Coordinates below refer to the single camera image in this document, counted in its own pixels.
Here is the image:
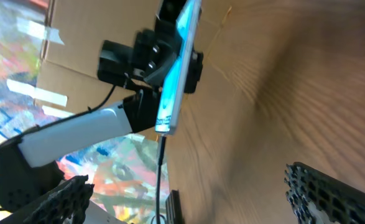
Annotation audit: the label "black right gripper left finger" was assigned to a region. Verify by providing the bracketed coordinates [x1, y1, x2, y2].
[0, 175, 94, 224]

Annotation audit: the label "smartphone with teal screen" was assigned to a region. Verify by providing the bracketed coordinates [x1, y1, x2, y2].
[155, 0, 201, 135]

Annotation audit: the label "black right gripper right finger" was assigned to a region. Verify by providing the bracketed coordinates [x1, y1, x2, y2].
[284, 162, 365, 224]

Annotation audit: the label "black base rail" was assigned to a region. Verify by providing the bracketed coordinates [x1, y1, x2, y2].
[165, 190, 184, 224]

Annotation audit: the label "black charging cable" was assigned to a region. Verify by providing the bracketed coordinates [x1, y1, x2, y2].
[155, 134, 168, 224]

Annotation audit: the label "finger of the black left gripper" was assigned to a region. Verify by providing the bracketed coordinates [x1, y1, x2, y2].
[144, 53, 177, 86]
[184, 49, 204, 94]

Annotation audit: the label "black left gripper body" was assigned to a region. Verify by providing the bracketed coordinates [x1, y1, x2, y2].
[96, 0, 188, 93]

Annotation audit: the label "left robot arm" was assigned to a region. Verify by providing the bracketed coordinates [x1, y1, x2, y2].
[0, 0, 203, 212]

